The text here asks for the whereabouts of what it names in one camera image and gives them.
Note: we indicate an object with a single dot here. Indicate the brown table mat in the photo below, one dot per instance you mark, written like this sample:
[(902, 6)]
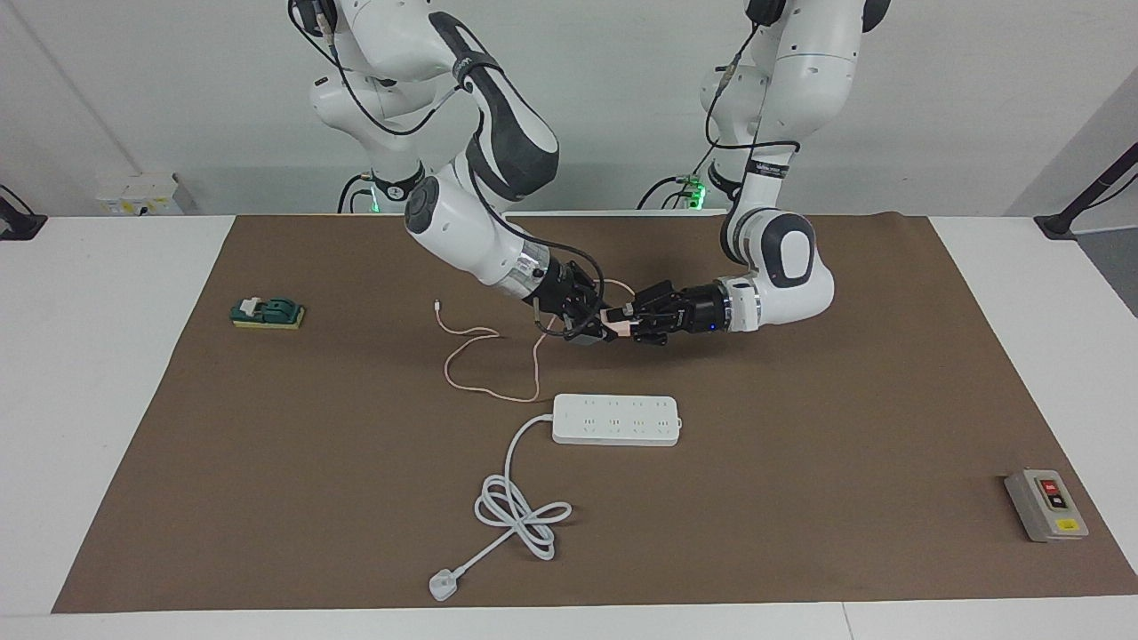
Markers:
[(711, 533)]

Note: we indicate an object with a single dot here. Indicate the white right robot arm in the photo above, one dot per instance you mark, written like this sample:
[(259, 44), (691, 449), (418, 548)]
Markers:
[(462, 231)]

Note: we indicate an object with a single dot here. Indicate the black small stand clamp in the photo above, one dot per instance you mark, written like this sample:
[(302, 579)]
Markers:
[(22, 227)]

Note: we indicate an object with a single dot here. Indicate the black angled stand clamp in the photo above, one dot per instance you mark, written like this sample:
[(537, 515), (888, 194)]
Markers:
[(1058, 227)]

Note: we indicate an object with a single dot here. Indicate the white power strip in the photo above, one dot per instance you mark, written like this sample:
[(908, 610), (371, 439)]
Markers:
[(613, 420)]

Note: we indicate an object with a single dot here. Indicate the white wall outlet box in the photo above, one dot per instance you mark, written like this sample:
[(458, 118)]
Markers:
[(133, 200)]

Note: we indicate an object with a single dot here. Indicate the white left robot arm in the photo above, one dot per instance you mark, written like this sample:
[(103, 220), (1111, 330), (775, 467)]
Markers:
[(791, 267)]

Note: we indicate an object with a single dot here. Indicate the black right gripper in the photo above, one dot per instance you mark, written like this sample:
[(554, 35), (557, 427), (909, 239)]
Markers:
[(564, 293)]

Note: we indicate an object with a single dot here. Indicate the green knife switch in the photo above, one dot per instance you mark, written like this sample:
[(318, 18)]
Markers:
[(276, 311)]

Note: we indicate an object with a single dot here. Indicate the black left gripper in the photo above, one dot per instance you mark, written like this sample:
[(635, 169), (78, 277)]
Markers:
[(698, 311)]

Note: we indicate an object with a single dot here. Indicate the grey on-off switch box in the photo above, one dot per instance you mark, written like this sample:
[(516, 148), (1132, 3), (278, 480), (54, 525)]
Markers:
[(1045, 507)]

